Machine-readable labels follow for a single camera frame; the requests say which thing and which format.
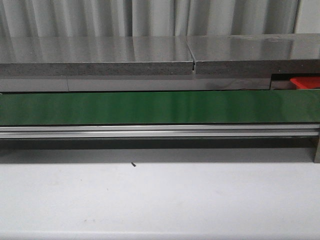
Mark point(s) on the grey stone counter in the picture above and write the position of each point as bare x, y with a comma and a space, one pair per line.
157, 63

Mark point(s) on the green conveyor belt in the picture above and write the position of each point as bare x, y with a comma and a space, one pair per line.
164, 107

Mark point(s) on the red plastic bin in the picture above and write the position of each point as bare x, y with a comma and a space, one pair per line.
306, 82

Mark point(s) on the white pleated curtain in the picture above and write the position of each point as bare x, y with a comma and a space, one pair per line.
134, 18

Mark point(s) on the aluminium conveyor frame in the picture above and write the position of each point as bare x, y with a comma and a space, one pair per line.
266, 136

